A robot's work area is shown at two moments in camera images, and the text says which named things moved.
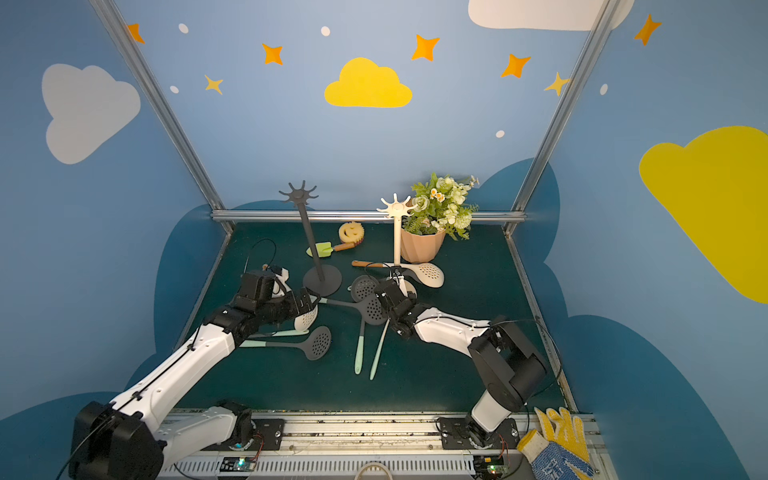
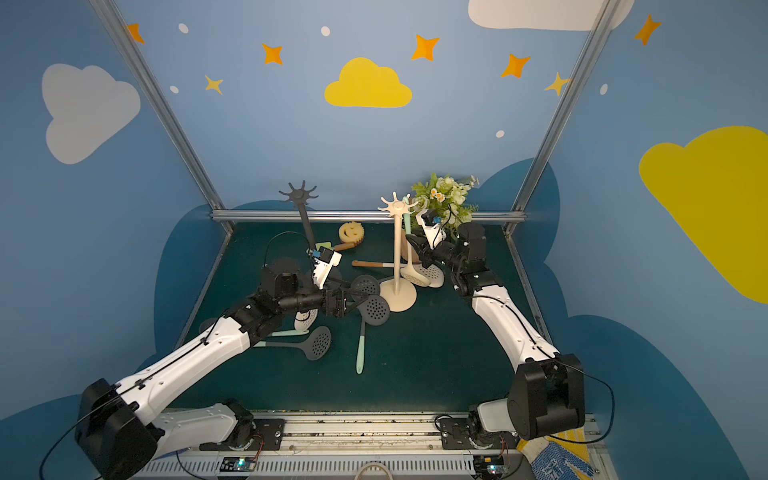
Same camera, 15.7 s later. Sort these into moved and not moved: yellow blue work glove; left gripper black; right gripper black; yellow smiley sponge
Moved: right gripper black; left gripper black
Not moved: yellow blue work glove; yellow smiley sponge
